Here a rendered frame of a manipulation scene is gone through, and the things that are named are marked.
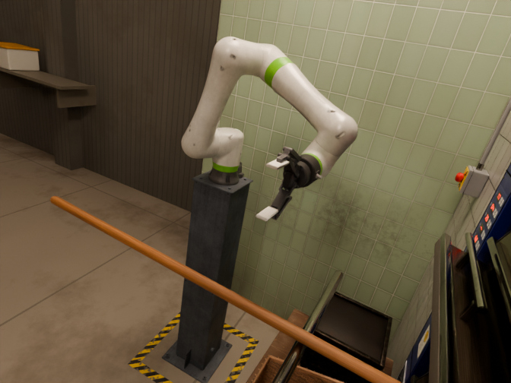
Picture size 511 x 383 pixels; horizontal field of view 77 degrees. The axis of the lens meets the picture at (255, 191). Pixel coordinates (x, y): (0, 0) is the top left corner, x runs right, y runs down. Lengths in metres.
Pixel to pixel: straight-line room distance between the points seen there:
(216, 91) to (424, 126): 1.09
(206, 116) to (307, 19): 0.95
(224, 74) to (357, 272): 1.49
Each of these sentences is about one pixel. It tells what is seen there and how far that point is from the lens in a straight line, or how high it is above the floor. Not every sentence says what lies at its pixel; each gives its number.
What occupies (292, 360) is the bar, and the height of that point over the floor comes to 1.17.
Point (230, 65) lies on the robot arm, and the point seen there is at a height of 1.73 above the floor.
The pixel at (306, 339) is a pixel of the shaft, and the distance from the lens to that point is 0.83.
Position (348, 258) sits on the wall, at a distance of 2.13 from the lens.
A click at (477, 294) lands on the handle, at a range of 0.72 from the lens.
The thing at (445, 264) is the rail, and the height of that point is 1.44.
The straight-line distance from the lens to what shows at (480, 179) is 1.53.
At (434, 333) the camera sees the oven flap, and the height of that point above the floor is 1.41.
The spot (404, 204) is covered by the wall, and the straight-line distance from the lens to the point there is 1.93.
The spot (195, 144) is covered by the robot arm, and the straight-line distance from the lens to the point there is 1.33.
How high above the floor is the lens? 1.79
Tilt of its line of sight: 24 degrees down
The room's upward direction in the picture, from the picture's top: 11 degrees clockwise
